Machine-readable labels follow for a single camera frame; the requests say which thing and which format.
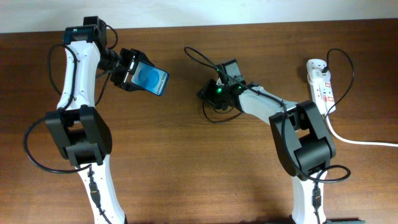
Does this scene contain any white power strip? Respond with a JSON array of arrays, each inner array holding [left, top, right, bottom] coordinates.
[[306, 58, 337, 115]]

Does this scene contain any blue Galaxy smartphone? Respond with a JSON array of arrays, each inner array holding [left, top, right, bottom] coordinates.
[[131, 62, 169, 96]]

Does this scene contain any white power strip cord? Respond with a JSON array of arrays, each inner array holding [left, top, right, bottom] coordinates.
[[323, 113, 398, 147]]

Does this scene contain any black charger cable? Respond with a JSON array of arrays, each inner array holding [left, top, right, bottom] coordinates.
[[201, 48, 355, 124]]

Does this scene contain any white USB charger adapter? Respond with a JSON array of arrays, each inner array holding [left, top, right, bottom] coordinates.
[[306, 58, 331, 85]]

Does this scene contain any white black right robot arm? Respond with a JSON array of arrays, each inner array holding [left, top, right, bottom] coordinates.
[[197, 79, 336, 223]]

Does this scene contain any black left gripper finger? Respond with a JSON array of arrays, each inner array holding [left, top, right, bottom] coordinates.
[[123, 82, 146, 91], [134, 51, 154, 66]]

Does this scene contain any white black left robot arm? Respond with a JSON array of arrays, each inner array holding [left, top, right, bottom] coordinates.
[[45, 16, 154, 223]]

